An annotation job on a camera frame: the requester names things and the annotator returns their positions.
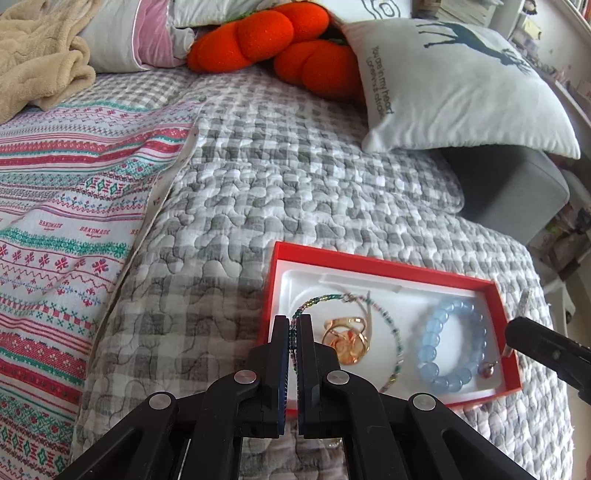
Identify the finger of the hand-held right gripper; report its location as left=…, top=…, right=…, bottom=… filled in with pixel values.
left=505, top=316, right=591, bottom=403

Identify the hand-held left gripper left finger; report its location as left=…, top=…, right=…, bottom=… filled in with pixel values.
left=55, top=315, right=291, bottom=480

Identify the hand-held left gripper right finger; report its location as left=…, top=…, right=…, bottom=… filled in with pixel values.
left=295, top=316, right=539, bottom=480

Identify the red jewelry box tray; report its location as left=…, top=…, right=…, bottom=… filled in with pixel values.
left=257, top=241, right=522, bottom=412

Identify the multicolour beaded necklace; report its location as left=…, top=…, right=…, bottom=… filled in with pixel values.
left=289, top=292, right=405, bottom=394

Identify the grey upholstered stool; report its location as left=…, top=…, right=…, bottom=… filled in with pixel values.
left=438, top=147, right=570, bottom=246

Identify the grey checked bedspread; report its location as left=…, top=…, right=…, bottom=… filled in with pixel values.
left=60, top=65, right=575, bottom=480

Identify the patterned striped quilt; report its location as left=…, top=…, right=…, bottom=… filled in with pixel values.
left=0, top=99, right=204, bottom=480

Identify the white deer print pillow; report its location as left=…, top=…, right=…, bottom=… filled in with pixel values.
left=341, top=19, right=581, bottom=160

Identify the orange plush toy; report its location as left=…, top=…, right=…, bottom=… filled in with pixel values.
left=187, top=2, right=365, bottom=103

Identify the white printed pillow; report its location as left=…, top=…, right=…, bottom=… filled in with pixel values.
left=318, top=0, right=414, bottom=23

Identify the grey and pink pillow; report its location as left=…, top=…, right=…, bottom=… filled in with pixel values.
left=79, top=0, right=197, bottom=73

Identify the beige fleece blanket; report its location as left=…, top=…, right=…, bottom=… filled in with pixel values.
left=0, top=0, right=97, bottom=123

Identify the gold ring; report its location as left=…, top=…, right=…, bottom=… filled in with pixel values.
left=322, top=316, right=370, bottom=365

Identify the light blue bead bracelet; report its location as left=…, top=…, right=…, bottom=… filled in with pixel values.
left=417, top=298, right=489, bottom=392

